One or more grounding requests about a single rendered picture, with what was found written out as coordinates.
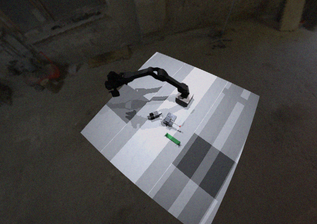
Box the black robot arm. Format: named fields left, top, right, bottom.
left=105, top=67, right=189, bottom=99

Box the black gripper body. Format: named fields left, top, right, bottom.
left=112, top=82, right=120, bottom=97

